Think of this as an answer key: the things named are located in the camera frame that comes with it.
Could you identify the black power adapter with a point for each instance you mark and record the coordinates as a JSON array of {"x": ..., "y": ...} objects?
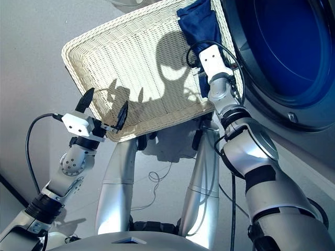
[{"x": 72, "y": 238}]

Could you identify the silver robot torso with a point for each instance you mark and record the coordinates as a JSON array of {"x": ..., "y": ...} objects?
[{"x": 131, "y": 241}]

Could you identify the dark blue garment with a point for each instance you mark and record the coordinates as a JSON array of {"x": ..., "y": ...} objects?
[{"x": 199, "y": 23}]

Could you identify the pale woven basket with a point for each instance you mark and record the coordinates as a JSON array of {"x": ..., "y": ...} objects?
[{"x": 125, "y": 57}]

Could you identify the grey washing machine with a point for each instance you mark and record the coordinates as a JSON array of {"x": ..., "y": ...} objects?
[{"x": 288, "y": 52}]

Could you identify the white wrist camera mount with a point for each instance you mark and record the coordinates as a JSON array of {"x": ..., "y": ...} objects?
[
  {"x": 213, "y": 58},
  {"x": 77, "y": 124}
]

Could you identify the silver robot leg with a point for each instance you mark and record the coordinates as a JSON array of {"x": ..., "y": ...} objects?
[
  {"x": 115, "y": 183},
  {"x": 201, "y": 188}
]

